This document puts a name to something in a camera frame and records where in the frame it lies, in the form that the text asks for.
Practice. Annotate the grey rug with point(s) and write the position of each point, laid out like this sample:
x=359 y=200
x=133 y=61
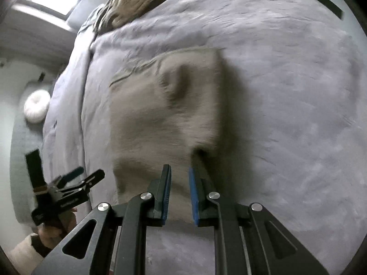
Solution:
x=20 y=163

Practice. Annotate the white round cushion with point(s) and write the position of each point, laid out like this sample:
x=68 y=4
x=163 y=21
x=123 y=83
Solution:
x=35 y=107

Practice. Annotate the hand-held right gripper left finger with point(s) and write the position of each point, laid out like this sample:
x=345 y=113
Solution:
x=167 y=194

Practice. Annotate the brown striped blanket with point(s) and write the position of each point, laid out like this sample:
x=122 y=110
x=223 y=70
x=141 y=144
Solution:
x=134 y=3

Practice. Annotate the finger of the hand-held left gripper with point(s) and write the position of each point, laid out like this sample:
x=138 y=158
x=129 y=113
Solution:
x=93 y=177
x=73 y=173

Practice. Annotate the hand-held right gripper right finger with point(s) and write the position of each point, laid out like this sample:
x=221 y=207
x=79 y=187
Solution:
x=193 y=197

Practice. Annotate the person's left hand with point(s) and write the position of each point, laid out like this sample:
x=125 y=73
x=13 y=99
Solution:
x=50 y=235

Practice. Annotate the person's left forearm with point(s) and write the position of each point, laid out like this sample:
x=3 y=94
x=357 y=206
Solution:
x=23 y=255

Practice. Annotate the beige knit garment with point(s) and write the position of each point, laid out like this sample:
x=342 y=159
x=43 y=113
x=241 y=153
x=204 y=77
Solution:
x=143 y=126

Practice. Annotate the small black wall fixture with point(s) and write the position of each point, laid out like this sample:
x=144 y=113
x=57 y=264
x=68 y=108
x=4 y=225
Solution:
x=42 y=76

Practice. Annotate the light grey fluffy blanket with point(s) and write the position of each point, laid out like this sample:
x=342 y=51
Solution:
x=286 y=106

